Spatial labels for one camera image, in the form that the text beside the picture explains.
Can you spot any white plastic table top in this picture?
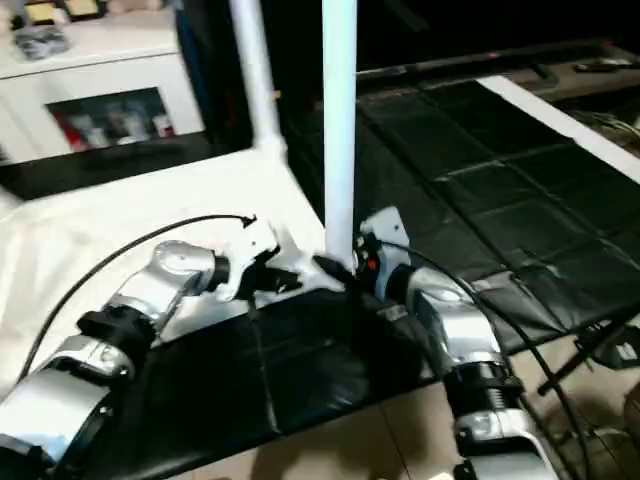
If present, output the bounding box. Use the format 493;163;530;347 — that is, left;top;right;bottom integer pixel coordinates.
0;145;346;401

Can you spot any black work mat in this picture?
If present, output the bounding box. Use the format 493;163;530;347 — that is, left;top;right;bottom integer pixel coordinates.
0;80;640;476

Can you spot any crumpled black plastic sheet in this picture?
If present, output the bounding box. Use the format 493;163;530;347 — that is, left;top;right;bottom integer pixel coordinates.
340;85;640;401

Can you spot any black bar with white label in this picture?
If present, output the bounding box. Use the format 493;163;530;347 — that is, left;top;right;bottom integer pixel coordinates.
540;320;640;396

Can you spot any white cabinet with glass doors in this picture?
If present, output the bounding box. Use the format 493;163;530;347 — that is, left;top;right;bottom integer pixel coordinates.
0;0;206;166

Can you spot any dark low furniture silver edge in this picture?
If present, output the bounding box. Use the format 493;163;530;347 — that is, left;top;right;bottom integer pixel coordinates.
355;40;640;89

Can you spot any grey bundle of small items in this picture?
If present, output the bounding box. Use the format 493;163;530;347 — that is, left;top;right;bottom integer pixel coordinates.
12;28;69;59

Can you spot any black remote control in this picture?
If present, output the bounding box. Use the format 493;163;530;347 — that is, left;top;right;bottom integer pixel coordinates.
575;58;636;74

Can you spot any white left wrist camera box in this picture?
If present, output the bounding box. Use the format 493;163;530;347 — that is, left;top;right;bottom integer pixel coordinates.
225;220;281;301

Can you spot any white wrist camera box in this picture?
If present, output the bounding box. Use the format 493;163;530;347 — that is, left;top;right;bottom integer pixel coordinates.
358;207;411;256
225;220;281;301

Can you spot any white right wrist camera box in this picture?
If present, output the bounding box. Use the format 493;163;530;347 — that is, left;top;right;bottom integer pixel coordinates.
358;207;411;256

